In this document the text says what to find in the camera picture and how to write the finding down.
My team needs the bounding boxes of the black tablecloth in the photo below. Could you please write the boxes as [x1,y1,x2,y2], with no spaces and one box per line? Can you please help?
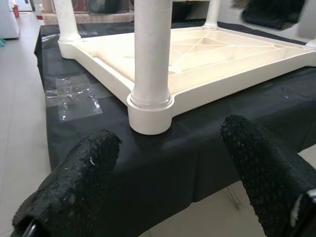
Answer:
[33,21,316,237]

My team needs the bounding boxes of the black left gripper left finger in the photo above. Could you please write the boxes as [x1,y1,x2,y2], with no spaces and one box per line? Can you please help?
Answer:
[12,130,123,237]

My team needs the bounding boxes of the white plastic children table top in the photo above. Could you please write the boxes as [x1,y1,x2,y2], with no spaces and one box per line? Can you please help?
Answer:
[57,26,316,136]

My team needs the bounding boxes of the clear tape cross patch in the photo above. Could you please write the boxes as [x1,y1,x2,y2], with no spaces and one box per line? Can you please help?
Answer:
[45,74,111,122]

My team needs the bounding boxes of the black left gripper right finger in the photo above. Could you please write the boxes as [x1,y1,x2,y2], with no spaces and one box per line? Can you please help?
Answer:
[220,114,316,237]

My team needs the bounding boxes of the metal folding table frame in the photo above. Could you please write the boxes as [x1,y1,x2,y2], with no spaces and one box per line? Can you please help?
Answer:
[226,185,244,211]

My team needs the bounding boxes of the shiny dark metal pan lid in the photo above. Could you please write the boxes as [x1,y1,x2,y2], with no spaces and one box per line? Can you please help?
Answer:
[88,0,135,14]

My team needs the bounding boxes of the white plastic table leg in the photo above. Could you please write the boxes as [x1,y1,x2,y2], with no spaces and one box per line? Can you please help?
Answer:
[53,0,82,42]
[129,0,172,110]
[202,0,221,29]
[305,37,316,51]

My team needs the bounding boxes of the white refrigerator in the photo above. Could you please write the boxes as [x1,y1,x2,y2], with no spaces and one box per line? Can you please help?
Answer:
[0,0,20,40]

